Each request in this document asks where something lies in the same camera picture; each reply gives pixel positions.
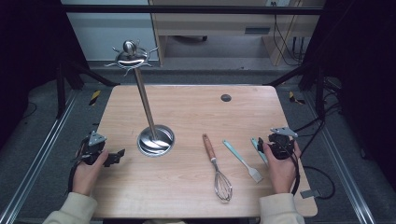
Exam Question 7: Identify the hand-held gripper black cable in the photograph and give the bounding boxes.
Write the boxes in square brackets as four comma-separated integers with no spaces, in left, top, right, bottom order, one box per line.
[279,146,302,197]
[67,141,92,193]

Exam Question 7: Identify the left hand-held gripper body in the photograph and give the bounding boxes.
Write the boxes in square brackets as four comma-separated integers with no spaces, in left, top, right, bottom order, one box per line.
[76,130,108,166]

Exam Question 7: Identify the yellow-handled tool left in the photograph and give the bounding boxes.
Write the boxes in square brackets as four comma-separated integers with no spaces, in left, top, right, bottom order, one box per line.
[88,89,103,107]

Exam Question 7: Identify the black horizontal frame bar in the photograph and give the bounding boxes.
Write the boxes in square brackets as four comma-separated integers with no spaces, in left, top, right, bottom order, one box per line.
[60,4,325,16]

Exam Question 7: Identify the aluminium floor rail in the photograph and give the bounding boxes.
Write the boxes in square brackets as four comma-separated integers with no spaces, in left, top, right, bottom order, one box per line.
[0,89,80,224]
[302,92,377,224]

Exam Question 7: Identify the black curtain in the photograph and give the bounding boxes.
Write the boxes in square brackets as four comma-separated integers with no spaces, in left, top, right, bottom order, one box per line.
[302,0,396,190]
[0,0,90,150]

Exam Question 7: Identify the black looped floor cable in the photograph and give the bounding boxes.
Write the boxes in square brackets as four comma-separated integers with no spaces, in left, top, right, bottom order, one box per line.
[303,165,337,201]

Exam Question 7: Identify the black metal stand legs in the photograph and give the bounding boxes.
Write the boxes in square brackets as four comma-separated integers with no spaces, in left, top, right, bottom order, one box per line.
[55,59,121,119]
[262,61,327,121]

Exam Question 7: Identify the steel utensil stand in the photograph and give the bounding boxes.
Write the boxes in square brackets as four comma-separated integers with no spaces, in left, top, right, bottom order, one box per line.
[104,39,176,158]

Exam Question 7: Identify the teal-handled spatula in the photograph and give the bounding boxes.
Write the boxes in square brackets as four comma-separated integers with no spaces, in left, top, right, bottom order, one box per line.
[221,139,264,184]

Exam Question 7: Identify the right hand-held gripper black cable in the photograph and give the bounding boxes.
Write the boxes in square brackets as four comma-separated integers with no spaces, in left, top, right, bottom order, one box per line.
[279,146,302,197]

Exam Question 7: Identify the black floor cables bundle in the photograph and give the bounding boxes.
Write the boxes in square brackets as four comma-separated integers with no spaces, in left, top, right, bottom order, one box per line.
[291,102,342,158]

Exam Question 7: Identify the left hand-held gripper black cable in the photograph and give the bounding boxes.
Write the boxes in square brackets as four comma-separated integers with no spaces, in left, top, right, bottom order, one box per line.
[67,141,92,193]

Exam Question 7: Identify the black hanging desk cables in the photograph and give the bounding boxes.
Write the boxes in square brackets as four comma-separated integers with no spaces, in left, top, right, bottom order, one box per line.
[271,1,308,67]

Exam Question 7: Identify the teal handled utensil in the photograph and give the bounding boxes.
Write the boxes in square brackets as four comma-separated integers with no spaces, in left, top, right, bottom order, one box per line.
[250,137,269,166]

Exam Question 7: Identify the yellow-handled tool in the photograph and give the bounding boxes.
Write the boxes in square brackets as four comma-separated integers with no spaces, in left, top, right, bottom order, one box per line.
[88,89,103,107]
[288,90,306,106]

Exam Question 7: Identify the whisk with wooden handle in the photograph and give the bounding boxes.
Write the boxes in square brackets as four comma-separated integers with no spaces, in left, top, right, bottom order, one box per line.
[202,133,233,203]

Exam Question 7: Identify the yellow-handled tool right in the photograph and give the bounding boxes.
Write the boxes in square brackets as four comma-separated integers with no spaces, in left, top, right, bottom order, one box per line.
[288,90,306,106]

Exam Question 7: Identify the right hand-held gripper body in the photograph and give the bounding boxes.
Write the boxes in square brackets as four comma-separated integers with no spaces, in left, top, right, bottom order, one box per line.
[267,126,299,161]

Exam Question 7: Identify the white cabinet panel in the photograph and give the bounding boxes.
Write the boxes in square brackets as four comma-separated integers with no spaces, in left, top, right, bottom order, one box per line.
[60,0,161,62]

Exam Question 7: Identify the person's left hand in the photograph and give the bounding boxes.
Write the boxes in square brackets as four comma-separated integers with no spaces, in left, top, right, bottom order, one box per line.
[72,148,110,197]

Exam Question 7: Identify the person's right hand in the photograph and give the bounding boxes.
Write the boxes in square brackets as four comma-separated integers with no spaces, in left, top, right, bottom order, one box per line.
[262,141,303,195]

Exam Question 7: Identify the grey tape piece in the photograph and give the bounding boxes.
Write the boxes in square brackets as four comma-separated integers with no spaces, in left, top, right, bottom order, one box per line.
[299,189,322,200]

